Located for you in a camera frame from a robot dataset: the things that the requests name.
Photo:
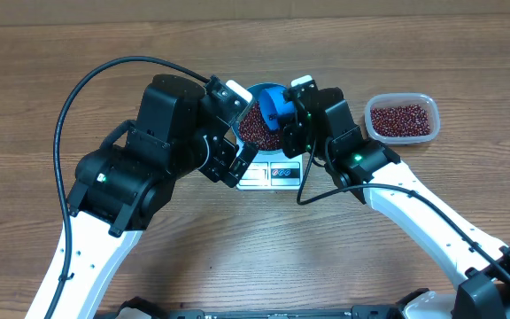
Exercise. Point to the clear plastic container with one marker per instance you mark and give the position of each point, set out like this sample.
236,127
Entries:
402,99

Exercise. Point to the red beans in bowl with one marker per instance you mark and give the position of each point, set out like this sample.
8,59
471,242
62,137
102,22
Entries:
253,129

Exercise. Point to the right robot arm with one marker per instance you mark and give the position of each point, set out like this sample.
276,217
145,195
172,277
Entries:
476,263

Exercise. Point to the blue plastic measuring scoop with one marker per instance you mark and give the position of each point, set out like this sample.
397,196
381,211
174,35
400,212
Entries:
274,108

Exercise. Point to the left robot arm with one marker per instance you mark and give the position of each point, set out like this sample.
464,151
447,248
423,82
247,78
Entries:
180,128

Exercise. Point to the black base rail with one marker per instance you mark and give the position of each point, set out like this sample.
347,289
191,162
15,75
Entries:
277,313

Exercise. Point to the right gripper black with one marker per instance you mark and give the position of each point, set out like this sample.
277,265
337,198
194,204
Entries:
292,145

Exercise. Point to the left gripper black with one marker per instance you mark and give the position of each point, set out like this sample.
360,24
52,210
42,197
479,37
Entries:
216,170

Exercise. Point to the white digital kitchen scale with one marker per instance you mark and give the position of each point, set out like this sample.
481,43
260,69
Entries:
272,171

